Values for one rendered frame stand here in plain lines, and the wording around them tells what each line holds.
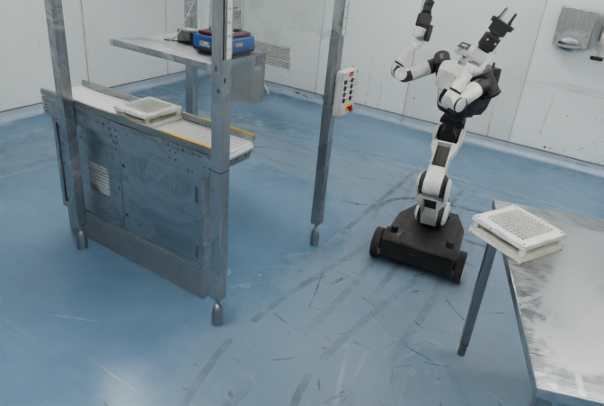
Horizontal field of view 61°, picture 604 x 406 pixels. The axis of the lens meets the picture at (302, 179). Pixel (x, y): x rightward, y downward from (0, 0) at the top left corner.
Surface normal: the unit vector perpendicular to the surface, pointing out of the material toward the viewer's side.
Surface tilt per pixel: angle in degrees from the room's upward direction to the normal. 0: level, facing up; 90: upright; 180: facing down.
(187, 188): 90
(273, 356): 0
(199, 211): 90
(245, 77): 90
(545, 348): 0
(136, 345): 0
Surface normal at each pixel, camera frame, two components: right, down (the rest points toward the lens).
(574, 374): 0.08, -0.90
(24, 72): 0.84, 0.29
